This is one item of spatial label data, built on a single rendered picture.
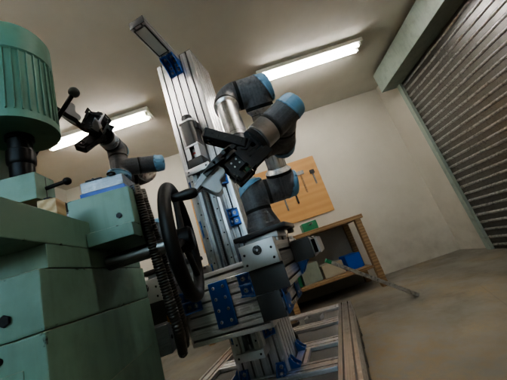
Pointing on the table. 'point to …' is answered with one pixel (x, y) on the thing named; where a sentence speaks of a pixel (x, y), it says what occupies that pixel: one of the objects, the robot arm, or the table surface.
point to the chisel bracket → (26, 188)
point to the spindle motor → (26, 88)
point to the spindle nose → (19, 153)
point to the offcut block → (53, 206)
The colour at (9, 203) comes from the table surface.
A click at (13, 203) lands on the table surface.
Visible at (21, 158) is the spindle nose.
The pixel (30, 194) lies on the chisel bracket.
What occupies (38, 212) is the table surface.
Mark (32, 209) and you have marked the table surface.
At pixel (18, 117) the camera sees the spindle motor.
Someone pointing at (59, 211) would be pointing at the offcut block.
